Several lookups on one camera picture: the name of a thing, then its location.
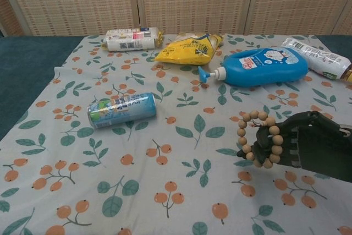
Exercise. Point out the dark green right robot hand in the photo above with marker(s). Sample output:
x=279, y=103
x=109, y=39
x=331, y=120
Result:
x=310, y=144

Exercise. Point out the white labelled tea bottle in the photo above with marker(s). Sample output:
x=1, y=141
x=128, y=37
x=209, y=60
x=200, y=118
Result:
x=319, y=57

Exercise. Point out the yellow snack bag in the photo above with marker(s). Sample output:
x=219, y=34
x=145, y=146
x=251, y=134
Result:
x=189, y=50

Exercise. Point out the blue drink can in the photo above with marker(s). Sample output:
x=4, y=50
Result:
x=123, y=109

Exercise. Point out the blue pump lotion bottle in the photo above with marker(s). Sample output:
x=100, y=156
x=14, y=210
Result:
x=264, y=65

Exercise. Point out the white wrapped biscuit pack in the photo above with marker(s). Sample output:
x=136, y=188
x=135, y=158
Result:
x=132, y=39

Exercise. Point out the woven bamboo folding screen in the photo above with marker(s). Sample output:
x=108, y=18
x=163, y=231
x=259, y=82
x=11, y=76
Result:
x=176, y=1

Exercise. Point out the floral orange fruit tablecloth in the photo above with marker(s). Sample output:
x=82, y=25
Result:
x=176, y=191

